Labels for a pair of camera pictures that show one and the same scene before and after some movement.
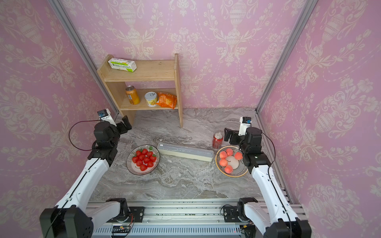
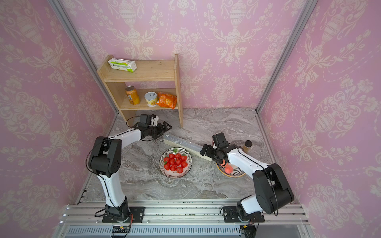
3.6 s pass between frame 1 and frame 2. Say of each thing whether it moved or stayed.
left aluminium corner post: stayed
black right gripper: moved
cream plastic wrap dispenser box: moved
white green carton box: stayed
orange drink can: stayed
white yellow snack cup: stayed
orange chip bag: stayed
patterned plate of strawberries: moved
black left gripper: moved
